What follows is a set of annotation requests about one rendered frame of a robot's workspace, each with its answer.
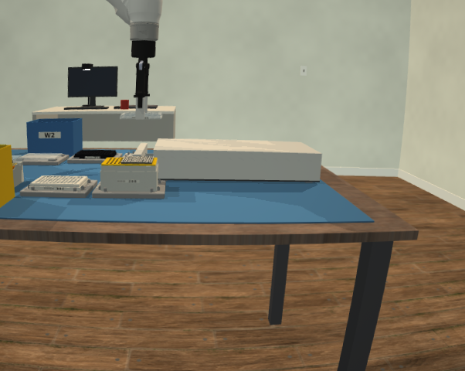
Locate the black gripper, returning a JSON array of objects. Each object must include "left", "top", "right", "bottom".
[{"left": 131, "top": 40, "right": 156, "bottom": 120}]

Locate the blue bin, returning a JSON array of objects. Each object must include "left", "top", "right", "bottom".
[{"left": 26, "top": 118, "right": 83, "bottom": 156}]

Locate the blue bench mat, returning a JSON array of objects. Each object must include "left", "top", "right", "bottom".
[{"left": 0, "top": 160, "right": 375, "bottom": 224}]

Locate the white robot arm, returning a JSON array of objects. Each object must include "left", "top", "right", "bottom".
[{"left": 107, "top": 0, "right": 162, "bottom": 41}]

